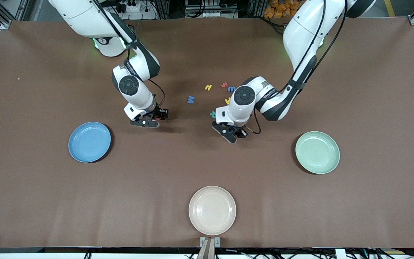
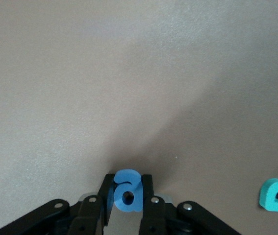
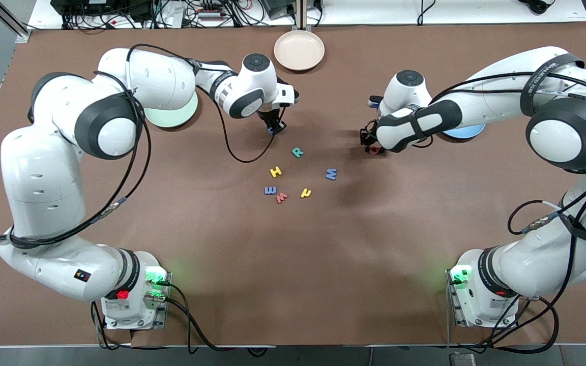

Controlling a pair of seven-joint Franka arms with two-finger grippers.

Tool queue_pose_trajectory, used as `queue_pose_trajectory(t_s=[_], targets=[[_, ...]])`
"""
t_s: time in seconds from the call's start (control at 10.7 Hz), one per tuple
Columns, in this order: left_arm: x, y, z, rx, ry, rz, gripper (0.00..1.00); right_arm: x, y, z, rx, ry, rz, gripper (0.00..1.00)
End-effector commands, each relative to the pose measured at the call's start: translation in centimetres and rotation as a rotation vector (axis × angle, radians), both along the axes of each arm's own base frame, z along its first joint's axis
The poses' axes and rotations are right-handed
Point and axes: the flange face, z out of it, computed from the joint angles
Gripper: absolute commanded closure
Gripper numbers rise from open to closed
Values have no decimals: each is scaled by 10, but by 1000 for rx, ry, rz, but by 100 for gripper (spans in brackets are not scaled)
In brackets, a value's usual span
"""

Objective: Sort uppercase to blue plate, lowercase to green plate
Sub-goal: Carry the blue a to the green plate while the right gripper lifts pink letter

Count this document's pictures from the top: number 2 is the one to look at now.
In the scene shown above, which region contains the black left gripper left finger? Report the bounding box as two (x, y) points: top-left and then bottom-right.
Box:
(0, 173), (116, 235)

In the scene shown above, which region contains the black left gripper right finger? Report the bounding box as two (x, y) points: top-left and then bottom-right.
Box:
(138, 174), (242, 235)

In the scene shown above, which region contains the blue foam lowercase a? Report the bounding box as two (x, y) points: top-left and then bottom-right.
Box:
(113, 169), (144, 213)

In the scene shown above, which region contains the teal foam letter R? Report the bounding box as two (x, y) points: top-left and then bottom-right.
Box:
(258, 178), (278, 213)

